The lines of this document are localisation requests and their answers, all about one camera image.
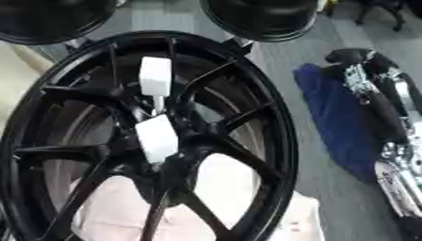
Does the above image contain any black spoked wheel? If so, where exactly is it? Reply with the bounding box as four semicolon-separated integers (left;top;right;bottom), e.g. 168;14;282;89
0;30;300;241

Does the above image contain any black chair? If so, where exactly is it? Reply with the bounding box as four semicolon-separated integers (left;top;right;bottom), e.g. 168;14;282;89
323;0;422;33

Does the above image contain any blue cloth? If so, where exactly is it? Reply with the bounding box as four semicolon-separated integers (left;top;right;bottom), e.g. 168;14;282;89
291;62;388;184

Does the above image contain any white padded support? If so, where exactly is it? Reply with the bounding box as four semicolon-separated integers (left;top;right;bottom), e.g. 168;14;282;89
67;153;327;241

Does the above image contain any cream padded object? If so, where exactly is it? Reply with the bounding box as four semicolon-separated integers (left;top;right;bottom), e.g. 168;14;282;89
0;41;58;135

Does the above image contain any black round wheel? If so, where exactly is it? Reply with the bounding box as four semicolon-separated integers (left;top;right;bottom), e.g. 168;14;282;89
0;0;121;46
198;0;322;43

